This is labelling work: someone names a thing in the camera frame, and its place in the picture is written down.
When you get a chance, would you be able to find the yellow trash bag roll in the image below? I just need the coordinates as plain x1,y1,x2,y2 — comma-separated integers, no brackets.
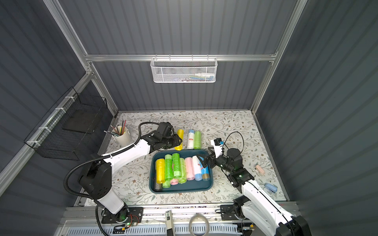
175,129,184,150
155,158,165,184

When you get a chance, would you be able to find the bright green trash bag roll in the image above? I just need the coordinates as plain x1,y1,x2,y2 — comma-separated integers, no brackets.
164,154,173,182

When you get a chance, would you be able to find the pink trash bag roll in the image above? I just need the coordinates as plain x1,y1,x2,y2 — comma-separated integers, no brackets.
170,179,179,185
185,157,195,181

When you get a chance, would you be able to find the light green trash bag roll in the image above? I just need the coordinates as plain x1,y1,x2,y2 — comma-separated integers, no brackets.
194,131,202,149

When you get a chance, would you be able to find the white blue trash bag roll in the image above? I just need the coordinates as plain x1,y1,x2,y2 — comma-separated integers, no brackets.
187,129,195,149

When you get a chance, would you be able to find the pale green trash bag roll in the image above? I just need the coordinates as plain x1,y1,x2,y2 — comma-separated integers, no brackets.
178,158,187,184

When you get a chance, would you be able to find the dark green trash bag roll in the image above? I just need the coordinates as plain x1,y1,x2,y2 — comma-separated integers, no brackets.
172,153,182,179

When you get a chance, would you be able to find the grey trash bag roll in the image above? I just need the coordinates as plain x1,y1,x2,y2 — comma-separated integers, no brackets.
154,183,163,192

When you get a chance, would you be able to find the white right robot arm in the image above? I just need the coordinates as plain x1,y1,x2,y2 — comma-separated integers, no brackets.
201,146,312,236

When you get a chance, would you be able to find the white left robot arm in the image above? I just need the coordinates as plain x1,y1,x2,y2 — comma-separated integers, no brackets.
63,122,183,216

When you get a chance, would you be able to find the teal plastic storage box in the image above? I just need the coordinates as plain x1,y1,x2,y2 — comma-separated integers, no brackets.
149,149,214,194

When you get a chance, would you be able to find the white pen cup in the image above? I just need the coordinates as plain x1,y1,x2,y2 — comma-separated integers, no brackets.
104,120,132,147

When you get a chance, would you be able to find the pink eraser block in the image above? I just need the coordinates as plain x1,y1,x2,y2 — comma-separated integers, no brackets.
255,165,265,176

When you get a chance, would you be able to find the blue small object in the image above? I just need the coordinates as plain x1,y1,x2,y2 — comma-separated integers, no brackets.
264,183,278,194

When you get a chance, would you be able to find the grey handheld device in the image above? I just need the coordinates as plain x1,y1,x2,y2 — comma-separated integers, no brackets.
165,210,175,236

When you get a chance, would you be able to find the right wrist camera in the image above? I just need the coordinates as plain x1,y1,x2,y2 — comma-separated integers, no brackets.
211,138,224,158

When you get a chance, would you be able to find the tape roll ring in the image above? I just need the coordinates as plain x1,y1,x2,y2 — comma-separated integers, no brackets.
188,213,211,236

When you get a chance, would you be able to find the white wire wall basket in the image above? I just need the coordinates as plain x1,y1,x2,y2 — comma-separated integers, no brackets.
150,58,218,83

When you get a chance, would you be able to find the black wire wall basket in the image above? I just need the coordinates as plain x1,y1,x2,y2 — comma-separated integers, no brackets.
24,88,108,161

